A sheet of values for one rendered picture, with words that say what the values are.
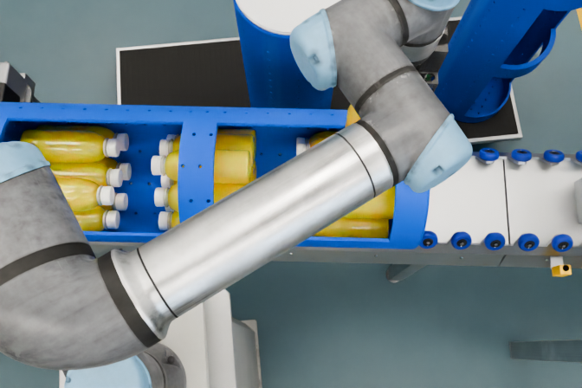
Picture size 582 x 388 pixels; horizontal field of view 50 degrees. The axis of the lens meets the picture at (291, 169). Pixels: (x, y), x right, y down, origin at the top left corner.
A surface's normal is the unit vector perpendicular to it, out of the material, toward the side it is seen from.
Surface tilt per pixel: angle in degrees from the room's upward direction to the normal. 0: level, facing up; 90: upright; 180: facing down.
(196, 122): 30
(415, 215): 41
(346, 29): 7
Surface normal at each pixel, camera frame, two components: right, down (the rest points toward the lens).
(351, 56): -0.45, -0.02
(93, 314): 0.15, -0.09
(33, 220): 0.49, -0.55
